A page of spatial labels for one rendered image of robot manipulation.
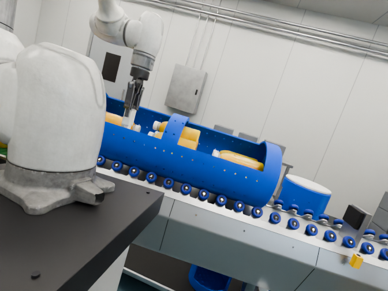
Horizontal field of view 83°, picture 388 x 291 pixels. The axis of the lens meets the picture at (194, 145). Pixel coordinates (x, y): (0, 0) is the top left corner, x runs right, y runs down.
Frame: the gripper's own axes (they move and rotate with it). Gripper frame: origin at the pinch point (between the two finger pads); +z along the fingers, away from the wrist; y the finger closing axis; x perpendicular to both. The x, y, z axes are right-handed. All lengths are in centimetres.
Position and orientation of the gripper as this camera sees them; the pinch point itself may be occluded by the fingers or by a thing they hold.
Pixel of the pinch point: (129, 117)
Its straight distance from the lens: 96.7
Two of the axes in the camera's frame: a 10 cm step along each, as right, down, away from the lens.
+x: -9.5, -3.0, 0.4
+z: -2.9, 9.5, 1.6
